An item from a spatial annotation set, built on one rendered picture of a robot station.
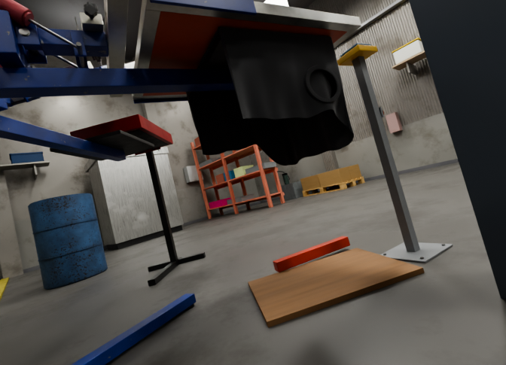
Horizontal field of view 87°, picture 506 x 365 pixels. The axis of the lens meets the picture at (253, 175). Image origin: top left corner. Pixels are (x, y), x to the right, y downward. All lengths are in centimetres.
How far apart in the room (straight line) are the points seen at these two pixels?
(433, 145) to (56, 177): 858
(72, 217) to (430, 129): 671
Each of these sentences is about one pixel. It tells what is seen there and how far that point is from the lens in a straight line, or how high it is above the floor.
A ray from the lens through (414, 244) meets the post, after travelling 141.
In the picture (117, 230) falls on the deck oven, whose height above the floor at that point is 38.
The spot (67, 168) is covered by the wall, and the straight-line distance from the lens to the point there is 777.
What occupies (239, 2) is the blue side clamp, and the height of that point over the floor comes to 97.
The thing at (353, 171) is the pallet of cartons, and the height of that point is 35.
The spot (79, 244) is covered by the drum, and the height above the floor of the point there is 36.
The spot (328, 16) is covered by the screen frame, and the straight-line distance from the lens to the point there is 113.
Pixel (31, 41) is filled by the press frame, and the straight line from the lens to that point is 101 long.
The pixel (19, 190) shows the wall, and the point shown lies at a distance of 762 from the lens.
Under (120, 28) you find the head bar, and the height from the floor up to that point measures 99.
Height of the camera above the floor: 43
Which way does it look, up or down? 4 degrees up
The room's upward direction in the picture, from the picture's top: 14 degrees counter-clockwise
